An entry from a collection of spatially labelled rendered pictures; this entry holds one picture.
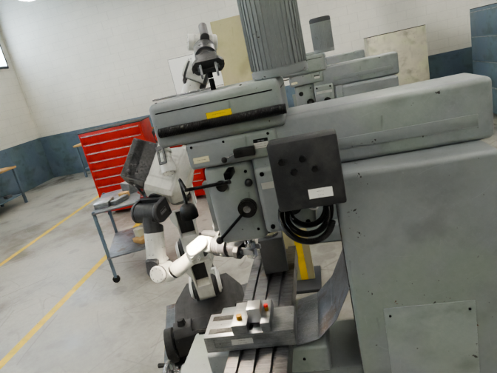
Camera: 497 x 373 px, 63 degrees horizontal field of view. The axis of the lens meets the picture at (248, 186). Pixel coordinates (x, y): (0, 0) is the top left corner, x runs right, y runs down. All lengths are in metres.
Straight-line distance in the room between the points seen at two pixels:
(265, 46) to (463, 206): 0.81
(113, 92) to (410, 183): 10.75
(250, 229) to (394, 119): 0.64
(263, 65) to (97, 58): 10.53
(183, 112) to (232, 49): 1.87
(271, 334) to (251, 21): 1.11
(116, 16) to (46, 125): 3.70
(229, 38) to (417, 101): 2.08
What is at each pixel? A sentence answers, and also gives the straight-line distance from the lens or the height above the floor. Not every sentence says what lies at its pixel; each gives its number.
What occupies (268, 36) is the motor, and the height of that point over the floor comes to 2.02.
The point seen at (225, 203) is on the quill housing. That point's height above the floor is 1.48.
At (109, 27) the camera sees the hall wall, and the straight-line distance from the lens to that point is 11.66.
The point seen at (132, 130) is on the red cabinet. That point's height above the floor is 1.33.
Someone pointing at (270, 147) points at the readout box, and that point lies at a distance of 1.16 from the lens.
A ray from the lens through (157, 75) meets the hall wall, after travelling 11.21.
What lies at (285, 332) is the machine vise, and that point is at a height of 1.00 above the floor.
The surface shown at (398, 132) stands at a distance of 1.44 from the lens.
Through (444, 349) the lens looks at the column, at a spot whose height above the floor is 0.86.
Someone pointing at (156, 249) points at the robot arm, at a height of 1.25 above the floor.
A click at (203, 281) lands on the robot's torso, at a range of 2.58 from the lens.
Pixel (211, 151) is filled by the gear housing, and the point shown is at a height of 1.69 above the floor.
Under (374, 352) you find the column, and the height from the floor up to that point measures 0.87.
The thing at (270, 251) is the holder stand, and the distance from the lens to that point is 2.04.
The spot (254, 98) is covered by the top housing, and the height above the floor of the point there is 1.84.
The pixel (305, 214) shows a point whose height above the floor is 1.40.
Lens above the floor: 1.96
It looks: 17 degrees down
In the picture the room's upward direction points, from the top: 13 degrees counter-clockwise
